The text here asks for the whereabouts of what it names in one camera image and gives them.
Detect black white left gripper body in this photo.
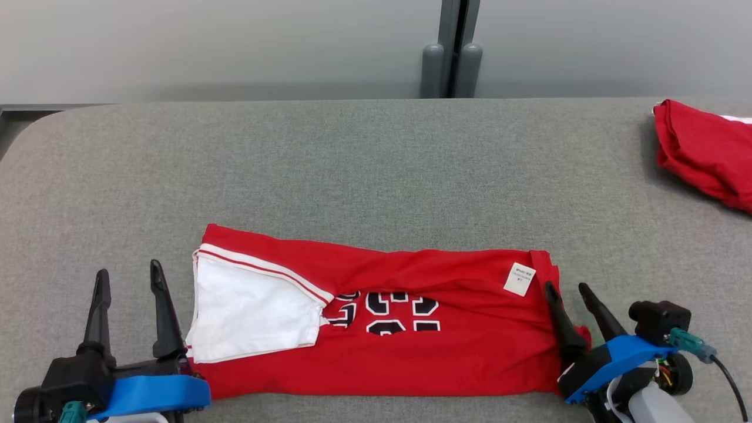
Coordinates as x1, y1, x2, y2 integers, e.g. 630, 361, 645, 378
13, 355, 197, 423

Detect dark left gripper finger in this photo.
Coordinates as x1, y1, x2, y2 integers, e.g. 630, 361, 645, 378
150, 260, 189, 360
79, 269, 116, 358

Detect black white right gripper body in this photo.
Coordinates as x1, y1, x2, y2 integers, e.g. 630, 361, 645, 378
557, 347, 694, 423

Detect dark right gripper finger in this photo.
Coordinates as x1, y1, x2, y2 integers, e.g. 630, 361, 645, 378
543, 281, 588, 365
579, 283, 629, 343

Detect red jersey with white sleeves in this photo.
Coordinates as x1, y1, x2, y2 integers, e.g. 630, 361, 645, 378
185, 223, 593, 400

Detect red shorts with white trim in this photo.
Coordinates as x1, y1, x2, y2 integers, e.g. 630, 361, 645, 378
653, 99, 752, 213

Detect right camera cable teal plug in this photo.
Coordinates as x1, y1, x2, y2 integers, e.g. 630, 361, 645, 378
669, 327, 750, 422

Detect camera cable teal plug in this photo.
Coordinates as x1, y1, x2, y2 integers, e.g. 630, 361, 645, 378
669, 327, 750, 422
59, 401, 88, 423

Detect left camera cable teal plug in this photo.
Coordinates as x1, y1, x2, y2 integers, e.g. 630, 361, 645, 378
59, 401, 88, 423

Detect grey cylindrical post foot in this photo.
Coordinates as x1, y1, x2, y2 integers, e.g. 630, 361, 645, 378
458, 42, 484, 99
420, 43, 445, 99

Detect grey metal partition post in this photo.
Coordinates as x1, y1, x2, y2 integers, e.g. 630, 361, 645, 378
439, 0, 481, 98

